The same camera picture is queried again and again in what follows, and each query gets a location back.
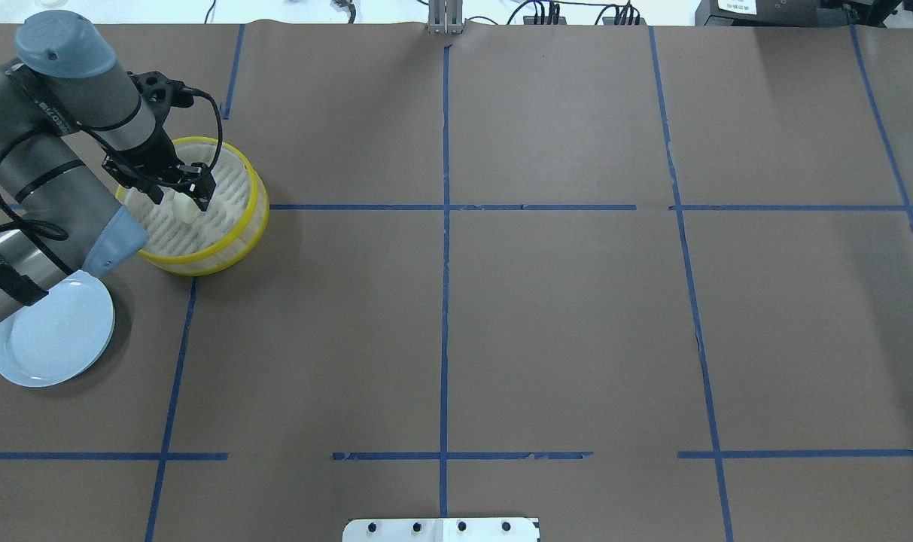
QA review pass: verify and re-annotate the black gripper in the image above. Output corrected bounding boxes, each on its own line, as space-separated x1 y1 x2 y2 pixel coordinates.
101 129 216 212

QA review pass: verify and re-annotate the pale white steamed bun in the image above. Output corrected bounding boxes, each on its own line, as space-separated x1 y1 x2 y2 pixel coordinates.
171 191 202 225

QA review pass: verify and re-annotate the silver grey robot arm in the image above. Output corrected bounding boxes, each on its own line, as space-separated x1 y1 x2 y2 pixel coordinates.
0 10 218 323

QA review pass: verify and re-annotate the yellow rimmed bamboo steamer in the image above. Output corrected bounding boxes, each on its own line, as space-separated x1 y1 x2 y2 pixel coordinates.
115 136 269 277

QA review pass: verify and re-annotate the light blue plate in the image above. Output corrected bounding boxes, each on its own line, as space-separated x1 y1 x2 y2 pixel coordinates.
0 271 115 388

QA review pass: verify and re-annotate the black device with label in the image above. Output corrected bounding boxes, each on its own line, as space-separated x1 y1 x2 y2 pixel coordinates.
694 1 821 27

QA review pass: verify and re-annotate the grey metal bracket post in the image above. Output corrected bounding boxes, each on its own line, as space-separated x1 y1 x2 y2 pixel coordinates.
425 0 465 35

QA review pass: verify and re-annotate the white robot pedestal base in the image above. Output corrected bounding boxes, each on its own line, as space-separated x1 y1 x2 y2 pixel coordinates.
342 516 541 541

